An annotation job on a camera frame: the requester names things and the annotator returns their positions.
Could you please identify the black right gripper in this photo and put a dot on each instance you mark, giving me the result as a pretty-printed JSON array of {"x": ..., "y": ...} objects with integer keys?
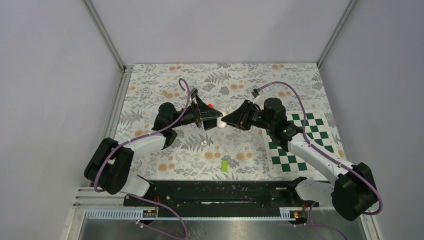
[{"x": 239, "y": 118}]

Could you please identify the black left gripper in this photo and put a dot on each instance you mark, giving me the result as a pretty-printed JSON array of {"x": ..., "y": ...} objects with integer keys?
[{"x": 201, "y": 111}]

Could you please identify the white oval earbud charging case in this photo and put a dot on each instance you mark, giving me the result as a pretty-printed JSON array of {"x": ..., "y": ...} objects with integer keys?
[{"x": 221, "y": 123}]

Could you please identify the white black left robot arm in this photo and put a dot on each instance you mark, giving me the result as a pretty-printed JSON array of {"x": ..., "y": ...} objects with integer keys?
[{"x": 109, "y": 167}]

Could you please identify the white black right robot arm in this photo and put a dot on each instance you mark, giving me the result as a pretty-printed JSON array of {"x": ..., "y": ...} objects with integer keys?
[{"x": 351, "y": 188}]

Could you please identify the floral patterned table mat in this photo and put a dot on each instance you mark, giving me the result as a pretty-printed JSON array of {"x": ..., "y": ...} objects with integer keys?
[{"x": 250, "y": 154}]

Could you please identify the green toy brick lower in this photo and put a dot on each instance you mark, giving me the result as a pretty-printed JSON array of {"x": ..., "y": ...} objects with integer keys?
[{"x": 224, "y": 166}]

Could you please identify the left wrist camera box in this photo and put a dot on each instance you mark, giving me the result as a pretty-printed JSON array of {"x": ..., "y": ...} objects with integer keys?
[{"x": 193, "y": 93}]

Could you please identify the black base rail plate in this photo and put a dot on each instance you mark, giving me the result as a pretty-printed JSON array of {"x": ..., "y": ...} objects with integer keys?
[{"x": 227, "y": 199}]

